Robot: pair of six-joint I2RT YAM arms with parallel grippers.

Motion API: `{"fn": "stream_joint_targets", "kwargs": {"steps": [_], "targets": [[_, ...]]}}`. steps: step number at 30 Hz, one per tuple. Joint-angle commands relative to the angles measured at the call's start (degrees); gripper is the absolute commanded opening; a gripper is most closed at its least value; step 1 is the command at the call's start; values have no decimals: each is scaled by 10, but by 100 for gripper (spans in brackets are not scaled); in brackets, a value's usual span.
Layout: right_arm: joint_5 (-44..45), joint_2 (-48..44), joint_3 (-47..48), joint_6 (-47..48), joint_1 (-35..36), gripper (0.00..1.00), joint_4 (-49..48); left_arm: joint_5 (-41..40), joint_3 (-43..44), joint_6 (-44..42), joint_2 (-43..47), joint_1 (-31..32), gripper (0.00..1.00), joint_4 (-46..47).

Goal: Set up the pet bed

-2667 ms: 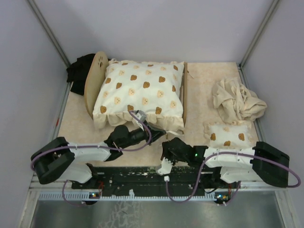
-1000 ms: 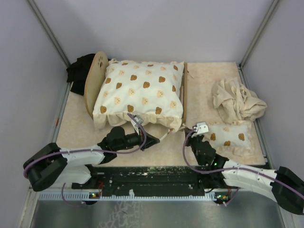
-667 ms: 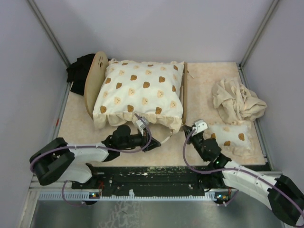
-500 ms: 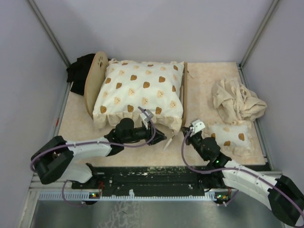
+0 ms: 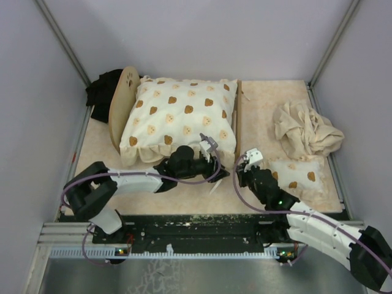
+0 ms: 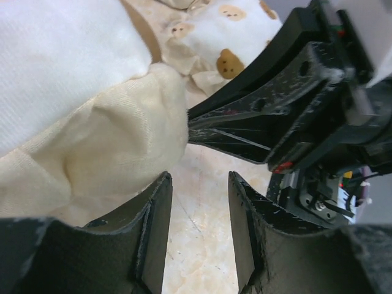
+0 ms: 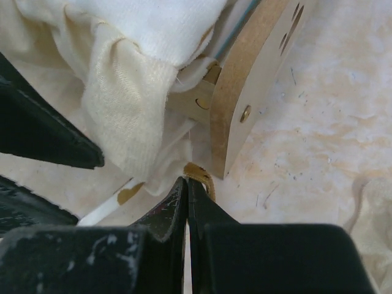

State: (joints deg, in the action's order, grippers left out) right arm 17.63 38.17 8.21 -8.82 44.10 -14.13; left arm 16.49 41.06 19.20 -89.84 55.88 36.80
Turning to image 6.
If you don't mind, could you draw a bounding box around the small bear print cloth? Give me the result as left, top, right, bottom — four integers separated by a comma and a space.
124, 1, 282, 96

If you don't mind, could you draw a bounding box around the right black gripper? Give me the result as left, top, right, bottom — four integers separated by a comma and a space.
189, 1, 391, 228

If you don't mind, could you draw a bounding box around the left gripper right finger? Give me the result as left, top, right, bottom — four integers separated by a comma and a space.
228, 171, 391, 293

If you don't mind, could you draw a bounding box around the bear print white cushion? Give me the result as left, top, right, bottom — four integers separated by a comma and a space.
1, 1, 188, 222

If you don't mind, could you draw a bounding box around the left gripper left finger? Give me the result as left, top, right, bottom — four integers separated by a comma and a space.
1, 172, 173, 293

